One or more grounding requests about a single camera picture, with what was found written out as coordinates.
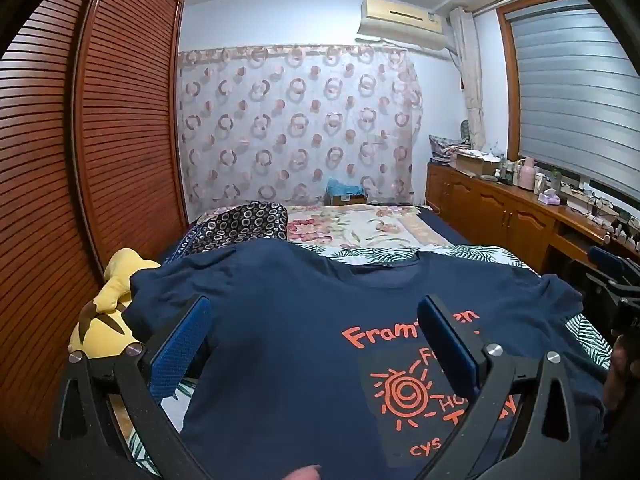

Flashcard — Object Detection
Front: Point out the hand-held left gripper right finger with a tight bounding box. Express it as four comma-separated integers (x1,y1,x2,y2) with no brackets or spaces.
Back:
416,294,583,480

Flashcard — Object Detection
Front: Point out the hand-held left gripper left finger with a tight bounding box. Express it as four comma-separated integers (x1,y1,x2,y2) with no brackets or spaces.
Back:
47,295,213,480

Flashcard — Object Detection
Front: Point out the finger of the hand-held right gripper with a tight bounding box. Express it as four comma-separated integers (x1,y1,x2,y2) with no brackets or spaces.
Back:
586,245,640,301

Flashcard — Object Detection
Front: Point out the navy printed t-shirt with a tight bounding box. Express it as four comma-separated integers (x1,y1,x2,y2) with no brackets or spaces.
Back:
122,240,616,480

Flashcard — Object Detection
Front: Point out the person's right hand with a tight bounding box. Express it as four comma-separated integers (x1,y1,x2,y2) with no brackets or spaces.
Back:
605,334,638,408

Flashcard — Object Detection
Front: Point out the yellow plush toy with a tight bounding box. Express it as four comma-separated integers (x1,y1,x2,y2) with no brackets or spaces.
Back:
67,248,161,358

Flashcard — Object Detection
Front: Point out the leaf print sheet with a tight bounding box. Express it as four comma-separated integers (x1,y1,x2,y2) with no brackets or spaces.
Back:
107,242,616,480

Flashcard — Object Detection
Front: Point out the pink jug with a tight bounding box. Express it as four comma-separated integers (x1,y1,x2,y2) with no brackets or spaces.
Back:
517,157,538,191

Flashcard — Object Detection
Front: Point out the wooden cabinet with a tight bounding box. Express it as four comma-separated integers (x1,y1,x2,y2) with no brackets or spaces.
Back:
426,160,640,276

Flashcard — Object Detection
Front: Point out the navy bed sheet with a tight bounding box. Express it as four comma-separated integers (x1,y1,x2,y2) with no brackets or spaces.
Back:
420,207,481,248

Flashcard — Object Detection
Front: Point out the dark circle patterned pillow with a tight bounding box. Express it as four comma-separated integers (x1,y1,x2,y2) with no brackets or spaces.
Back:
162,201,291,263

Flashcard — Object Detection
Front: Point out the floral blanket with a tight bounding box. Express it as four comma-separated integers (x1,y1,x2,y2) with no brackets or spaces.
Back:
287,204,436,256

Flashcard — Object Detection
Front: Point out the grey window blind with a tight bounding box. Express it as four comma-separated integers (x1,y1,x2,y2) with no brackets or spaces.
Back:
505,2,640,196

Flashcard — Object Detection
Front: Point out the cardboard box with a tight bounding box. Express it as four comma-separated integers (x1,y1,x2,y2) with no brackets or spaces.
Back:
454,152,501,177

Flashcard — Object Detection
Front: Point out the blue plastic bag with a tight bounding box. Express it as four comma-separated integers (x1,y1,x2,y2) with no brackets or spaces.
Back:
326,178,369,206

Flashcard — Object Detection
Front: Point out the folded patterned cloth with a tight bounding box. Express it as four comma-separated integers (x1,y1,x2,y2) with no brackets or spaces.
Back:
428,134,468,165

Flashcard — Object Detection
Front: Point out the wooden louvered wardrobe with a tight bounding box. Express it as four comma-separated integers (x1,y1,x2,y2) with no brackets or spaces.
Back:
0,0,191,461

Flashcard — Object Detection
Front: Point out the beige lace curtain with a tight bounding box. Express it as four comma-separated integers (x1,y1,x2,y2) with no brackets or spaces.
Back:
447,6,487,148

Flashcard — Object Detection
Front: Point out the circle patterned curtain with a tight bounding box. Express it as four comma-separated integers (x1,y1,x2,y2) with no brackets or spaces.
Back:
177,45,426,211

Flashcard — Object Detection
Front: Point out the beige air conditioner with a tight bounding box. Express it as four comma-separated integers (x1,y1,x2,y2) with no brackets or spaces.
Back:
356,0,448,53

